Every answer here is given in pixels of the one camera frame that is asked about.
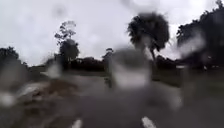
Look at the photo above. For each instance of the muddy dirt patch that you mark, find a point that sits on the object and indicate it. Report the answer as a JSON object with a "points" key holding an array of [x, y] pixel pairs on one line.
{"points": [[50, 91]]}

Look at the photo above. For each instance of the grass verge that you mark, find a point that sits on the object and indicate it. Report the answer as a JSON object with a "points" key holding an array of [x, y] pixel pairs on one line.
{"points": [[196, 81]]}

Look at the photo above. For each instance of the robot's own part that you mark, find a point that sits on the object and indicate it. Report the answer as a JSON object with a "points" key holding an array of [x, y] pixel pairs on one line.
{"points": [[148, 122], [77, 124]]}

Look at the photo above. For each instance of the tall thin tree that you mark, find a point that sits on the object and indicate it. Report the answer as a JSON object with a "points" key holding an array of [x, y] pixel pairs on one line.
{"points": [[68, 50]]}

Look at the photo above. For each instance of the wet grey asphalt road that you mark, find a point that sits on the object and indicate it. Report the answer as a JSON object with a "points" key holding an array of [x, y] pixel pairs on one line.
{"points": [[116, 110]]}

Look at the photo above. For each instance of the dense dark trees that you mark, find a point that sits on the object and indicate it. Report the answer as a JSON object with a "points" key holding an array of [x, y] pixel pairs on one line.
{"points": [[206, 36]]}

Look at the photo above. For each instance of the low dark tree line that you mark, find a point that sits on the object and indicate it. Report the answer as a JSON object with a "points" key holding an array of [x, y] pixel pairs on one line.
{"points": [[88, 64]]}

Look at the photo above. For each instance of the palm tree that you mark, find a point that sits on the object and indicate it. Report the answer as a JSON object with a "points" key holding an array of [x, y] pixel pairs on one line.
{"points": [[150, 28]]}

